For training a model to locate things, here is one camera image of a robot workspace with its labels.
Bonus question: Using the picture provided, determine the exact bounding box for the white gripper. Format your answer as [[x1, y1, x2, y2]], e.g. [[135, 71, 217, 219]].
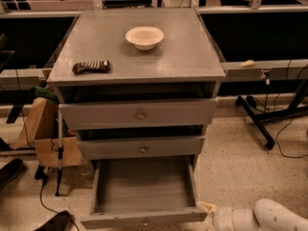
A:
[[199, 201, 234, 231]]

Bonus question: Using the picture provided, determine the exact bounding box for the grey bottom drawer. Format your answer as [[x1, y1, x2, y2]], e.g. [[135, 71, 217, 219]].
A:
[[81, 156, 206, 229]]

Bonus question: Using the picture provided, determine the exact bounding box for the grey drawer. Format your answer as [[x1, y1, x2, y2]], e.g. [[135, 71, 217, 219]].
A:
[[77, 137, 204, 160], [81, 156, 206, 229], [59, 98, 218, 130]]

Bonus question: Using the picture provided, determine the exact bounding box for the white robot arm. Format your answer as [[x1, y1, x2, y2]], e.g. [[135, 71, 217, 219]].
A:
[[200, 198, 308, 231]]

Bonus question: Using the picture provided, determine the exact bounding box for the grey middle drawer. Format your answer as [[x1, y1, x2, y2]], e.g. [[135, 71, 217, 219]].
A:
[[77, 137, 204, 160]]

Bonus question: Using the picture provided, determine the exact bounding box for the grey top drawer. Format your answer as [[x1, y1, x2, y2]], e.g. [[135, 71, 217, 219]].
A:
[[59, 98, 218, 130]]

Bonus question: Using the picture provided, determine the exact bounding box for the grey wooden drawer cabinet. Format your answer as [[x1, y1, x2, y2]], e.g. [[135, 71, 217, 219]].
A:
[[45, 7, 226, 171]]

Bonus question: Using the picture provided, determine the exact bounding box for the black metal stand base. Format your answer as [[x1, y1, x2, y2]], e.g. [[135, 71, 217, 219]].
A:
[[236, 79, 308, 149]]

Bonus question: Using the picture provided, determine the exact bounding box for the yellow foam scrap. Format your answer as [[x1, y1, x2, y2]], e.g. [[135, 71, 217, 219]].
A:
[[239, 60, 254, 67]]

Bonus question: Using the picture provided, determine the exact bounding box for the grey black tripod pole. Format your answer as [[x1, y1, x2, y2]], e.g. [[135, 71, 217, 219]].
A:
[[55, 108, 64, 196]]

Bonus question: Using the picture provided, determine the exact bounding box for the dark striped snack bag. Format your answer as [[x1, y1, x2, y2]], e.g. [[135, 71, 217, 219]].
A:
[[72, 61, 110, 75]]

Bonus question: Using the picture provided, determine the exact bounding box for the white bowl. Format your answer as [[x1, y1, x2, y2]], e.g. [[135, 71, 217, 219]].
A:
[[125, 26, 165, 51]]

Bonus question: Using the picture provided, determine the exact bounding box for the brown paper bag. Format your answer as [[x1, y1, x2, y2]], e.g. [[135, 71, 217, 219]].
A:
[[12, 97, 83, 169]]

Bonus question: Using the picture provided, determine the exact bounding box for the black shoe left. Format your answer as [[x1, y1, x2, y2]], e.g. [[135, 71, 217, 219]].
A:
[[0, 159, 23, 191]]

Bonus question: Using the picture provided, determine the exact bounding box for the black floor cable right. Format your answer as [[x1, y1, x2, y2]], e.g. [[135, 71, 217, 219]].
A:
[[274, 64, 308, 160]]

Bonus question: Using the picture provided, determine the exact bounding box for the black floor cable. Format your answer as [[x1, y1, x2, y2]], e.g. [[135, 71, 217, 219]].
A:
[[39, 176, 81, 231], [274, 64, 308, 160]]

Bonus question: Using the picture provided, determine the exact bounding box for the black floor cable left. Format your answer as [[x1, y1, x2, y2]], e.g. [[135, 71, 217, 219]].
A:
[[39, 176, 81, 231]]

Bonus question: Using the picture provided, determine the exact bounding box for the grey rail right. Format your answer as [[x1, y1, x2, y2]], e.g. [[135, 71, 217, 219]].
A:
[[222, 60, 308, 82]]

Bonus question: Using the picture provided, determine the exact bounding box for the grey rail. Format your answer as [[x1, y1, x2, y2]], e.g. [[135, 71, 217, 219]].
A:
[[0, 68, 51, 90], [222, 60, 308, 82]]

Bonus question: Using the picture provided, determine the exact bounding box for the grey rail left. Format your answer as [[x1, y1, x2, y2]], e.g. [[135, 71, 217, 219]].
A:
[[0, 68, 51, 90]]

